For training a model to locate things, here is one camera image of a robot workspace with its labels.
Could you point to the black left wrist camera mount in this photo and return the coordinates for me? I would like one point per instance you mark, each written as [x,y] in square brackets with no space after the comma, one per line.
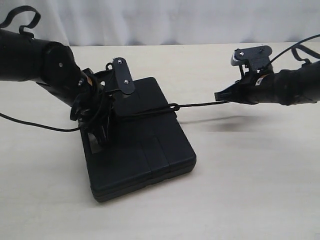
[121,79]

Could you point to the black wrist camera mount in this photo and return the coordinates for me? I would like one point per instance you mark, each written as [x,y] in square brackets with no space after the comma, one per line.
[253,58]
[121,79]

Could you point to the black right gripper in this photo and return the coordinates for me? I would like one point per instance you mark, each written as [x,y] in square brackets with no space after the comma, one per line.
[242,91]

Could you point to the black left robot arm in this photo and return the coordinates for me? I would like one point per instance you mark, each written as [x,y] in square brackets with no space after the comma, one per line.
[53,67]

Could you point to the black plastic case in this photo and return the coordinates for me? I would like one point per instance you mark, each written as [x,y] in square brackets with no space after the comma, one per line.
[141,151]

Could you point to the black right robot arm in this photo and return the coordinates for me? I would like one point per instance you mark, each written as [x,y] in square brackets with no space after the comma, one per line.
[287,87]

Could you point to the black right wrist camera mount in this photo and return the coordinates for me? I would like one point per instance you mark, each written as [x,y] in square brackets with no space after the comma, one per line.
[253,58]

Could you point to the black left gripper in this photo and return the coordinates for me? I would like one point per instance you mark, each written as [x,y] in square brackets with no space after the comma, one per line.
[93,107]

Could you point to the white backdrop curtain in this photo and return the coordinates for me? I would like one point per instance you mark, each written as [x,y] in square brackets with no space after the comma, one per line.
[170,22]

